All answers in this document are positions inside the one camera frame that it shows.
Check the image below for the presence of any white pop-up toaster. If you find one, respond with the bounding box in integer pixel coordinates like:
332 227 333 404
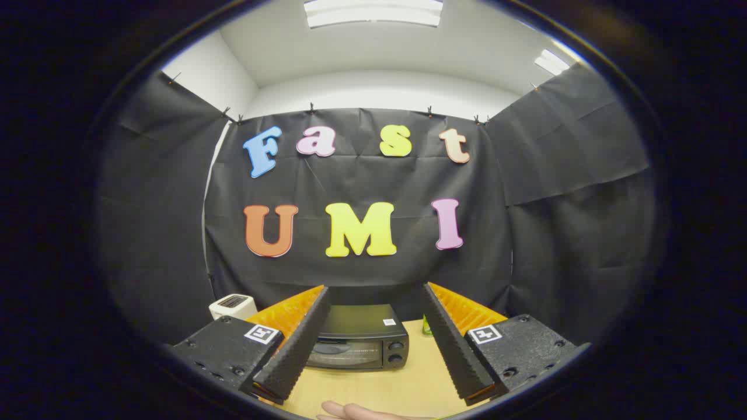
209 293 258 321

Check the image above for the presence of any long ceiling light panel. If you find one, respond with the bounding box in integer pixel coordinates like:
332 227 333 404
303 0 444 29

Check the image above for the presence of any small ceiling light panel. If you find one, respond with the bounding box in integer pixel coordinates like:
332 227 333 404
534 49 571 76

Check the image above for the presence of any black backdrop cloth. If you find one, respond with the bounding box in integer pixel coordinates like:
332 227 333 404
96 63 657 345

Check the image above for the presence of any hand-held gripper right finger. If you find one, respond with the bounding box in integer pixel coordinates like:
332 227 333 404
420 282 592 407

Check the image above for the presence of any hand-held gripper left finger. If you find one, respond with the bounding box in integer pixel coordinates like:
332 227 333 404
171 285 331 405

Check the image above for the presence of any black toaster oven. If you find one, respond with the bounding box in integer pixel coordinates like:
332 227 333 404
306 303 410 371

